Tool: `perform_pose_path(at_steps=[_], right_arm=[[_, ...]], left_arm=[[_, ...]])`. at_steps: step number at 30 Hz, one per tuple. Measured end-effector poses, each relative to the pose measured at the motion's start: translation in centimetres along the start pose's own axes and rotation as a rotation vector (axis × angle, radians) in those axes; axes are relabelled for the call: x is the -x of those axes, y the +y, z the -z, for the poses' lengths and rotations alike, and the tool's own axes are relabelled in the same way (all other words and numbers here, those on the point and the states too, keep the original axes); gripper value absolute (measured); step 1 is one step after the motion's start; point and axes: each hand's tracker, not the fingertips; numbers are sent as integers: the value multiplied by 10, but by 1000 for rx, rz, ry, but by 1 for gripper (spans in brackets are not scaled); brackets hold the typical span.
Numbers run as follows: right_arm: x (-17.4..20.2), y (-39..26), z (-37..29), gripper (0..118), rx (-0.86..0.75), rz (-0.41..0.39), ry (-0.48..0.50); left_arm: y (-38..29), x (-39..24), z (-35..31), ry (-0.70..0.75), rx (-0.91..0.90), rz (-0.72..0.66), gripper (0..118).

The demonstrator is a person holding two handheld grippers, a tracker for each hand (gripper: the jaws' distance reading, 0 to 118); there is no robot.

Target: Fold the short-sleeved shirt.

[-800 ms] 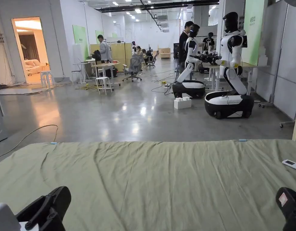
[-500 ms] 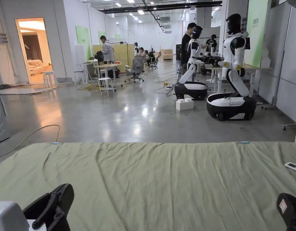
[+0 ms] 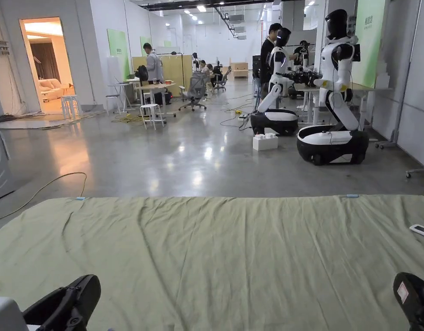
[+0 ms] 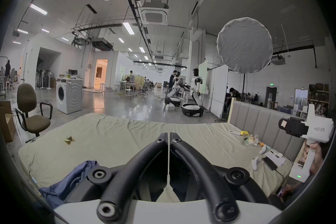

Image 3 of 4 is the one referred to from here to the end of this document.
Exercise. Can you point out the white foam box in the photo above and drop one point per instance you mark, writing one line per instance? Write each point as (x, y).
(265, 142)

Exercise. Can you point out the white power strip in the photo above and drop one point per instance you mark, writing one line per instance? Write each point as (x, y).
(243, 117)

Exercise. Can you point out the long white desk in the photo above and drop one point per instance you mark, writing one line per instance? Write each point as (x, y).
(363, 88)

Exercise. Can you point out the white stacked stools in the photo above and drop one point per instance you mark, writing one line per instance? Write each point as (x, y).
(71, 103)

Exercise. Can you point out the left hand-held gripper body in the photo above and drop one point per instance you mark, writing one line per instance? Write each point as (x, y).
(4, 315)

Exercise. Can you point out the bed with pale green sheet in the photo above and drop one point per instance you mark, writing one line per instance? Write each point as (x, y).
(211, 262)

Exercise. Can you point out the wooden cabinet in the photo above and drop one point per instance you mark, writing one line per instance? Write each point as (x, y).
(239, 70)

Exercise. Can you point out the small white black humanoid robot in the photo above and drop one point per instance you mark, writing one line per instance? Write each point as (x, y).
(277, 79)

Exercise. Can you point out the cream sofa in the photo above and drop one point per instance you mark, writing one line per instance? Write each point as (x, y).
(53, 88)

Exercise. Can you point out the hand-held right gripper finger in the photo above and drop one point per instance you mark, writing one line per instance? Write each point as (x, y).
(417, 300)

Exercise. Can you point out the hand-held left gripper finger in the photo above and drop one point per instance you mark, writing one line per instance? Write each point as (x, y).
(72, 315)
(79, 284)

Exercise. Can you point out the large white black humanoid robot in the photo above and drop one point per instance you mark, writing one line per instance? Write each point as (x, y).
(336, 103)

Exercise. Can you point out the group of people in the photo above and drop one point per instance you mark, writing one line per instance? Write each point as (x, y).
(207, 70)

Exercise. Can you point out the black floor lamp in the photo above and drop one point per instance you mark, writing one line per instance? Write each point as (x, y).
(182, 69)

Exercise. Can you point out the white remote control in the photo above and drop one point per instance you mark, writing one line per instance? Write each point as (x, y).
(422, 231)

